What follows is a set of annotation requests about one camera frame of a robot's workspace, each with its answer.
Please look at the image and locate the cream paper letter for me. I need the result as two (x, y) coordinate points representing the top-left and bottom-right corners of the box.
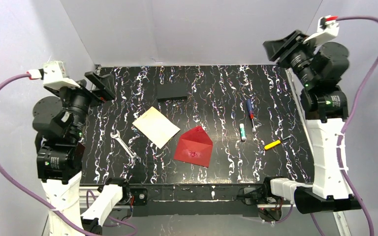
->
(132, 107), (180, 148)

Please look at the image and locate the green white glue stick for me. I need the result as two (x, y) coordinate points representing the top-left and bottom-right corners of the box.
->
(239, 123), (247, 142)

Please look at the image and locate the red envelope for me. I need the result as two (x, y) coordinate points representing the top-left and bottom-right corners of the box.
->
(174, 126), (213, 168)

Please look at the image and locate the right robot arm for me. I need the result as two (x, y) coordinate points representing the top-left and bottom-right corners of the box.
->
(239, 30), (362, 214)

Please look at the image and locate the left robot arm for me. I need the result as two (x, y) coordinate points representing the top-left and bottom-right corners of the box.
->
(32, 71), (130, 236)

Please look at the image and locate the blue red screwdriver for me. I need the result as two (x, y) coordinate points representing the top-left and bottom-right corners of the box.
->
(247, 99), (256, 133)

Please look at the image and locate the black rectangular block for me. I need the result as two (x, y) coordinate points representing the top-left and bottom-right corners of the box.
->
(157, 83), (188, 102)

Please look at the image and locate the silver wrench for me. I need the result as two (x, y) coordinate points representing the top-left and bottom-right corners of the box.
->
(110, 130), (141, 164)

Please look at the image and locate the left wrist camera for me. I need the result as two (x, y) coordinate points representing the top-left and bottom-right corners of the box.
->
(43, 60), (80, 91)

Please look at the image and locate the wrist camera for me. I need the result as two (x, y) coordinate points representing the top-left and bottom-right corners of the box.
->
(304, 15), (339, 46)
(43, 60), (80, 91)

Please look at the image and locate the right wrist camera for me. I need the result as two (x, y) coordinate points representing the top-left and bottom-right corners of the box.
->
(304, 15), (339, 46)

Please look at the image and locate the yellow handled screwdriver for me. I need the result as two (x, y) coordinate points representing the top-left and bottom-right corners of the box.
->
(264, 135), (291, 151)

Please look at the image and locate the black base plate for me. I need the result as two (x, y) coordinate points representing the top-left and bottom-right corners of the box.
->
(99, 184), (291, 218)

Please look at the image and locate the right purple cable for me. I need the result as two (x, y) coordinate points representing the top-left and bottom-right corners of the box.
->
(274, 16), (378, 236)

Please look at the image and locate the aluminium rail frame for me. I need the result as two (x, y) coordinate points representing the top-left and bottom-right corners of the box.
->
(78, 187), (353, 236)

